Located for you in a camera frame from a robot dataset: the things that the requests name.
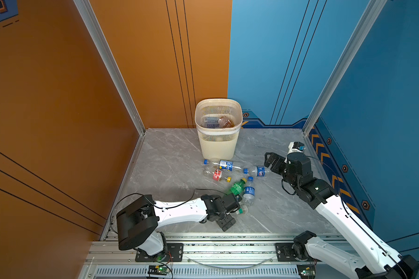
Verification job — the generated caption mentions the left green circuit board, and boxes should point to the left green circuit board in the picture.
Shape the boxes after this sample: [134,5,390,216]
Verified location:
[147,265,173,279]

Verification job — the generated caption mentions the clear bottle green cap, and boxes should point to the clear bottle green cap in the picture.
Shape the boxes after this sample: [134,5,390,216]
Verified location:
[236,205,248,215]

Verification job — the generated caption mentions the brown tea bottle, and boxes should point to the brown tea bottle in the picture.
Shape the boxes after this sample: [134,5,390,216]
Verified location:
[218,116,235,129]

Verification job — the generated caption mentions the clear bottle blue yellow label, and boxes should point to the clear bottle blue yellow label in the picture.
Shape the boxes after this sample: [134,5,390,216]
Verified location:
[203,159,244,172]

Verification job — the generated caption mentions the green circuit board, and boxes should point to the green circuit board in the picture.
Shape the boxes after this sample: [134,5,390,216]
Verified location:
[147,265,173,279]
[297,265,316,279]

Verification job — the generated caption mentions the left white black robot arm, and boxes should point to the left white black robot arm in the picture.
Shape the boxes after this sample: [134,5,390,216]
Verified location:
[116,194,241,260]

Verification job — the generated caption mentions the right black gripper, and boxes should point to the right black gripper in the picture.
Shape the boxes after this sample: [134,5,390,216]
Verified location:
[264,152,300,192]

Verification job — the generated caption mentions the right aluminium corner post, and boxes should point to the right aluminium corner post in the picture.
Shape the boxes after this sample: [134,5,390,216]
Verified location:
[302,0,387,136]

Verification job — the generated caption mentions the green Sprite bottle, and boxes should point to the green Sprite bottle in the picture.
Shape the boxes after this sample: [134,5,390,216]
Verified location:
[228,178,247,196]

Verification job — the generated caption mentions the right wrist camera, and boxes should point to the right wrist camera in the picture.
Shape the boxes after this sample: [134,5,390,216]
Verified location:
[288,141,305,153]

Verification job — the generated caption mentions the left aluminium corner post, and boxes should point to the left aluminium corner post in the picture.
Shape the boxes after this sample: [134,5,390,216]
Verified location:
[73,0,145,136]

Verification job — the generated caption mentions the cream slatted waste bin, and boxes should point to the cream slatted waste bin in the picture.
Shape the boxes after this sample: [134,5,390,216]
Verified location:
[194,98,243,159]

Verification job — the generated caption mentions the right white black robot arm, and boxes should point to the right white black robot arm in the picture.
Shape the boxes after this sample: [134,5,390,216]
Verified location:
[264,152,419,279]

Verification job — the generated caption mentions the small bottle red white label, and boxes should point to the small bottle red white label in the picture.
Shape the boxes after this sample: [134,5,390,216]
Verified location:
[203,167,232,183]

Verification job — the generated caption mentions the right green circuit board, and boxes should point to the right green circuit board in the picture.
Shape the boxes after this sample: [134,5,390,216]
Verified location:
[297,265,316,279]

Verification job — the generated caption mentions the clear Pepsi water bottle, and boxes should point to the clear Pepsi water bottle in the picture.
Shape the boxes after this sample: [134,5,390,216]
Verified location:
[243,166,270,177]

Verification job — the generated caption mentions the aluminium corner post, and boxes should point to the aluminium corner post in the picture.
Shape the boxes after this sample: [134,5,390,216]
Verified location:
[73,0,145,136]
[302,0,387,136]

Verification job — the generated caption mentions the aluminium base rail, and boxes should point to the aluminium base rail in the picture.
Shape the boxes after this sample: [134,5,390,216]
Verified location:
[77,232,386,279]

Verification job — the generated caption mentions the clear bottle pale blue label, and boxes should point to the clear bottle pale blue label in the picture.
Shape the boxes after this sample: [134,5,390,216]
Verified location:
[202,116,221,129]

